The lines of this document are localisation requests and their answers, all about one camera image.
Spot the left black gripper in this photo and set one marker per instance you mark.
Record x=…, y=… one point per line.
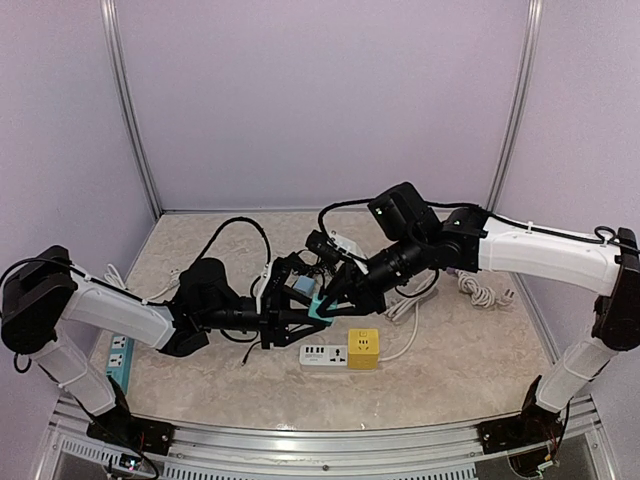
x=274, y=324

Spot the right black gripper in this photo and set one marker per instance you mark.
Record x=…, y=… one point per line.
x=350, y=281

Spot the light blue charger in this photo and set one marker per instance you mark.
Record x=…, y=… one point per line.
x=305, y=285

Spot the yellow cube socket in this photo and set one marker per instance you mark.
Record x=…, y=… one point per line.
x=363, y=349

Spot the white power strip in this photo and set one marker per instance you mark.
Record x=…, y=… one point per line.
x=323, y=358

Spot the teal power strip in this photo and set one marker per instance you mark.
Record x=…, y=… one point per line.
x=119, y=361

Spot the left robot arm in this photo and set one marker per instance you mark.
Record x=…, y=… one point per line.
x=39, y=292

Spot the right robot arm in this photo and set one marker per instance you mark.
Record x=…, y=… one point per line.
x=473, y=239

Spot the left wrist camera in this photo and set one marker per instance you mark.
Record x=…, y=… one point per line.
x=273, y=292

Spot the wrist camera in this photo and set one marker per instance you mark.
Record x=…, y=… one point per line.
x=334, y=247
x=273, y=292

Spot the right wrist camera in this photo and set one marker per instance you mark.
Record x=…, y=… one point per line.
x=334, y=247

